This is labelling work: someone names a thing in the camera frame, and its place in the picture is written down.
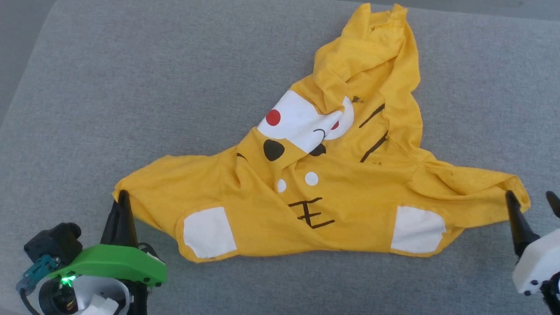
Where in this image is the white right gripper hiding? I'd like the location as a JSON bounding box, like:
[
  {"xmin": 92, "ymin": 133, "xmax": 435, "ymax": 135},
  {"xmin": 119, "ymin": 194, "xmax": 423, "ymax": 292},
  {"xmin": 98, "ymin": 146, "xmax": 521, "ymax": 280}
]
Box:
[{"xmin": 505, "ymin": 190, "xmax": 560, "ymax": 296}]

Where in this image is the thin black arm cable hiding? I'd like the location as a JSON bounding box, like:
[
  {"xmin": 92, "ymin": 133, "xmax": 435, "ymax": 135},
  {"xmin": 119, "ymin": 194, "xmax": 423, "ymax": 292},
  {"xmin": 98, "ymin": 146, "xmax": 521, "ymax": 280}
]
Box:
[{"xmin": 17, "ymin": 289, "xmax": 42, "ymax": 315}]

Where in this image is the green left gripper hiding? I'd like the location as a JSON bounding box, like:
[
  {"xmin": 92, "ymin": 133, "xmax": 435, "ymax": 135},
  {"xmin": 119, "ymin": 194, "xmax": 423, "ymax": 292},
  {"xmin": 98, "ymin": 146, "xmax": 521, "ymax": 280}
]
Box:
[{"xmin": 46, "ymin": 189, "xmax": 168, "ymax": 288}]

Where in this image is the yellow hooded cartoon garment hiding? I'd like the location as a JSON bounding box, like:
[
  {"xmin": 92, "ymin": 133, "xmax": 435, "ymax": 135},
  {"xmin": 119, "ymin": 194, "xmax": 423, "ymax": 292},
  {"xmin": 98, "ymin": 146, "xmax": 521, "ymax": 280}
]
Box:
[{"xmin": 112, "ymin": 2, "xmax": 531, "ymax": 264}]

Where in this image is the teal cable connector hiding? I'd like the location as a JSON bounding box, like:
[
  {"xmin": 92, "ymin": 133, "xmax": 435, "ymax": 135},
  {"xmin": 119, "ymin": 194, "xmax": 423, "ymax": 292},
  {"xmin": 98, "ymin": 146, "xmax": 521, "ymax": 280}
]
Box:
[{"xmin": 17, "ymin": 255, "xmax": 60, "ymax": 294}]

